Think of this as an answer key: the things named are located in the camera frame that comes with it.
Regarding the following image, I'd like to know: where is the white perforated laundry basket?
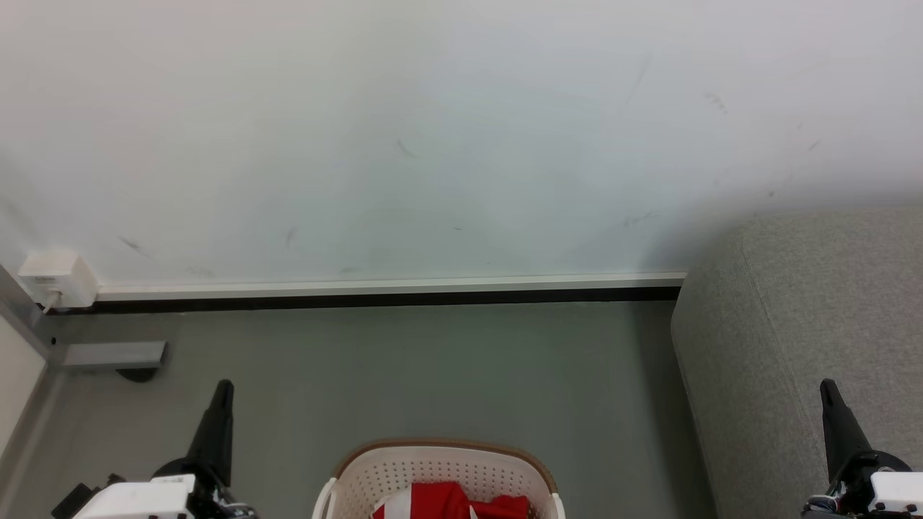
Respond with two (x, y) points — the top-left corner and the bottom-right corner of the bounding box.
(312, 438), (567, 519)

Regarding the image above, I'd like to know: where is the grey fabric sofa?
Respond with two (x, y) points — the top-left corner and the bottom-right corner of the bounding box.
(671, 209), (923, 519)

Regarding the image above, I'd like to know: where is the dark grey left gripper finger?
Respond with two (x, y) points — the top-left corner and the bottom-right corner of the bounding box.
(211, 380), (235, 484)
(186, 380), (226, 471)

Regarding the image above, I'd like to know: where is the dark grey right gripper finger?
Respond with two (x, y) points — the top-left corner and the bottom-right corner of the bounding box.
(820, 380), (850, 482)
(827, 380), (873, 469)

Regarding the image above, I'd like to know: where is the white wall socket box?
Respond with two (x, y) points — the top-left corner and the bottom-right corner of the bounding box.
(18, 250), (100, 309)

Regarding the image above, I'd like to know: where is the grey metal frame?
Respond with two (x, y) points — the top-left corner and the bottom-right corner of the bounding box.
(0, 265), (168, 498)

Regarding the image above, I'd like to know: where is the red and white clothing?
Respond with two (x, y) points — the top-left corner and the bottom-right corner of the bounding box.
(371, 482), (531, 519)

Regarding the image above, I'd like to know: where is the white flat panel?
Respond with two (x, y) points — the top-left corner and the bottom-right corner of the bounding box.
(0, 314), (48, 455)

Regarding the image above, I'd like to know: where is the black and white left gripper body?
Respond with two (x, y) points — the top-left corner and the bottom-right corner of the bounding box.
(72, 458), (257, 519)

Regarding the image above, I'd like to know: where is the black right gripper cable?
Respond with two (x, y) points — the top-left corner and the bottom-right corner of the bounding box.
(803, 494), (866, 519)

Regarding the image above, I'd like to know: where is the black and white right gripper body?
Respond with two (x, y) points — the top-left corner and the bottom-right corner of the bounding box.
(833, 451), (923, 514)

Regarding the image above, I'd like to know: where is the white baseboard strip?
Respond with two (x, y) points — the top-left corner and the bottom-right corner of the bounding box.
(97, 272), (686, 301)

